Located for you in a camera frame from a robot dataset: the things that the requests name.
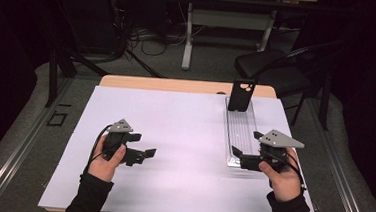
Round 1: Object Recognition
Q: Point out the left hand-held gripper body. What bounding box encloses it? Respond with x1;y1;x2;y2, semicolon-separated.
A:
101;117;148;168

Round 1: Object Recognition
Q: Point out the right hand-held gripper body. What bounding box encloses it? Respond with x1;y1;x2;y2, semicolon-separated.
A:
239;127;306;175

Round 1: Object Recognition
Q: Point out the clear plastic bin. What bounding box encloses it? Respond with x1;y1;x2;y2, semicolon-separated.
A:
220;96;267;170

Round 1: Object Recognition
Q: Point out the person's left hand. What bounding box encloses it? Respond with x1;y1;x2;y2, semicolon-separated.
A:
85;141;128;185

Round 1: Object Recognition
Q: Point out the person's right hand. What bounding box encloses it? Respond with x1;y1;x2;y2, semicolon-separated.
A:
256;144;306;204

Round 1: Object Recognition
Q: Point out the white table mat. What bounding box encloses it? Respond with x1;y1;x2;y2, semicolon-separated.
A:
38;81;327;212

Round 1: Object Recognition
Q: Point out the black chair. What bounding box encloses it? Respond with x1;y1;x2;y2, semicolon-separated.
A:
230;32;336;131

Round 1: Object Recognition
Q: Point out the black metal stand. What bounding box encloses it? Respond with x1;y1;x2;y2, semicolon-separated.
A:
44;0;115;112

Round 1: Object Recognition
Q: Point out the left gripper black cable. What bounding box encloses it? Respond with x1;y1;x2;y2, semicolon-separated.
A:
84;122;113;177

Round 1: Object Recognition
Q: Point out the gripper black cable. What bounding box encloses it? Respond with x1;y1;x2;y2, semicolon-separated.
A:
84;122;113;177
283;152;309;196

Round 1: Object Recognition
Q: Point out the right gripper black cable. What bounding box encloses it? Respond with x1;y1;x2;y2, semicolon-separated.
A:
283;152;309;196

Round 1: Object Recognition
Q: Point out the metal floor rail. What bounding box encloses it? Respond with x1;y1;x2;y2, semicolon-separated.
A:
300;97;376;212
0;72;76;212

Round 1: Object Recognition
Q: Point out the tangle of floor cables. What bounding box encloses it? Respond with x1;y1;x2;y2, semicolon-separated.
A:
111;0;192;81

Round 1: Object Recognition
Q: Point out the white desk with metal frame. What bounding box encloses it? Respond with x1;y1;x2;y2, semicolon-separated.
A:
162;0;320;80

